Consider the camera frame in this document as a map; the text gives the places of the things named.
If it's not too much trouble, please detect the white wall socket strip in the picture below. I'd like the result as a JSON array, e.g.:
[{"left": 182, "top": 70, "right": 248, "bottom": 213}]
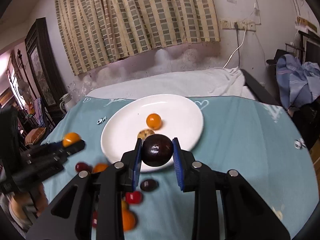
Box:
[{"left": 232, "top": 20, "right": 257, "bottom": 32}]

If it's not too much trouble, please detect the white round plate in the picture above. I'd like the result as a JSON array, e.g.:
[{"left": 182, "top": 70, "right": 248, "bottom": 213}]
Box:
[{"left": 101, "top": 94, "right": 204, "bottom": 173}]

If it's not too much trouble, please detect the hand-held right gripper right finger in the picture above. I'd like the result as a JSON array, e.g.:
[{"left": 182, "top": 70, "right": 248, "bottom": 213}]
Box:
[{"left": 172, "top": 137, "right": 292, "bottom": 240}]

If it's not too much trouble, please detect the dark framed picture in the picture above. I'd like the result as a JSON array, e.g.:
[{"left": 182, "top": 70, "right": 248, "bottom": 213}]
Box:
[{"left": 24, "top": 17, "right": 68, "bottom": 112}]

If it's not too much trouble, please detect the teal printed blanket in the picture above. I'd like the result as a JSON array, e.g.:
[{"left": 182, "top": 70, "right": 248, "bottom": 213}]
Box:
[{"left": 37, "top": 95, "right": 315, "bottom": 240}]

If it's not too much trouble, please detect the fruits heaped on plate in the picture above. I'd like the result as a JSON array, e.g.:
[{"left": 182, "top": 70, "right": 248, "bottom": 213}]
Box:
[{"left": 85, "top": 67, "right": 257, "bottom": 100}]

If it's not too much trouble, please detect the orange cushion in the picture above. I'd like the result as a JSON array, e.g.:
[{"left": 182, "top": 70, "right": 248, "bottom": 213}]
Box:
[{"left": 25, "top": 127, "right": 47, "bottom": 145}]

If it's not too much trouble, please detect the person's left forearm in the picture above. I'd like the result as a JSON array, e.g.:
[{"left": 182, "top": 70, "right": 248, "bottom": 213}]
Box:
[{"left": 7, "top": 184, "right": 49, "bottom": 232}]

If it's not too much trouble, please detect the dark purple plum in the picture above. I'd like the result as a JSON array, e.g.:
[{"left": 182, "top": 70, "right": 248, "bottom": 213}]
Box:
[
  {"left": 142, "top": 134, "right": 174, "bottom": 167},
  {"left": 140, "top": 179, "right": 158, "bottom": 192}
]

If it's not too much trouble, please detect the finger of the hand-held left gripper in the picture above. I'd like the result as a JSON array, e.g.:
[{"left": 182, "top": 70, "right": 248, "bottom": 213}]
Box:
[{"left": 27, "top": 140, "right": 86, "bottom": 163}]

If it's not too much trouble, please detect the black bed frame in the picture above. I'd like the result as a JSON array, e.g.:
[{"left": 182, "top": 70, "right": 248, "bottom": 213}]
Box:
[{"left": 240, "top": 69, "right": 282, "bottom": 105}]

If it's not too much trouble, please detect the black framed panel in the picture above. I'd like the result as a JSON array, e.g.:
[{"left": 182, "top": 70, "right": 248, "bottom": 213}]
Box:
[{"left": 299, "top": 30, "right": 320, "bottom": 64}]

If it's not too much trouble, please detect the checked beige curtain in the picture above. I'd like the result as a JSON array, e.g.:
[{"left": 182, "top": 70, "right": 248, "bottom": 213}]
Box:
[{"left": 54, "top": 0, "right": 221, "bottom": 76}]

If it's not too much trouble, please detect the orange tangerine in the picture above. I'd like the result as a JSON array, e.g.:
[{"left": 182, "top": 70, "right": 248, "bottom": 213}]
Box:
[
  {"left": 62, "top": 132, "right": 82, "bottom": 147},
  {"left": 146, "top": 114, "right": 162, "bottom": 130},
  {"left": 122, "top": 209, "right": 137, "bottom": 232},
  {"left": 92, "top": 163, "right": 109, "bottom": 174}
]

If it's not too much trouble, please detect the white pitcher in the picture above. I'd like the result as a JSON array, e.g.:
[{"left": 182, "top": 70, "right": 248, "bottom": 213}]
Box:
[{"left": 59, "top": 93, "right": 75, "bottom": 113}]

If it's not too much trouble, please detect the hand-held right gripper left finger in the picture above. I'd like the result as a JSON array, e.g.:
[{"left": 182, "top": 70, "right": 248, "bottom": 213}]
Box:
[{"left": 26, "top": 138, "right": 143, "bottom": 240}]

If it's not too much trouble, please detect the white power cable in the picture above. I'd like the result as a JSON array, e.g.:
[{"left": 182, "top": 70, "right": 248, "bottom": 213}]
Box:
[{"left": 222, "top": 29, "right": 248, "bottom": 69}]

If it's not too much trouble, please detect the red plum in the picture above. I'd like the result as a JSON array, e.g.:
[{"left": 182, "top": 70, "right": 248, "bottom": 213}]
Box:
[{"left": 125, "top": 191, "right": 143, "bottom": 205}]

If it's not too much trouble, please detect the wooden wall strip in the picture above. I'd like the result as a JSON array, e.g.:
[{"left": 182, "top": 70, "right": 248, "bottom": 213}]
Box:
[{"left": 296, "top": 16, "right": 318, "bottom": 33}]

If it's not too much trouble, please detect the black power cable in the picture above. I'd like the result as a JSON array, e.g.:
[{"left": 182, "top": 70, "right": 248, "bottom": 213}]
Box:
[{"left": 234, "top": 24, "right": 242, "bottom": 68}]

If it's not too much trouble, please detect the black hat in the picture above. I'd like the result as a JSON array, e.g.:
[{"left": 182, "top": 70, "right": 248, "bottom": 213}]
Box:
[{"left": 266, "top": 49, "right": 288, "bottom": 66}]

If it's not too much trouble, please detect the blue clothes pile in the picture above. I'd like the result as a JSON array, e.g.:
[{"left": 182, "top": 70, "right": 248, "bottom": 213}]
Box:
[{"left": 276, "top": 54, "right": 320, "bottom": 110}]

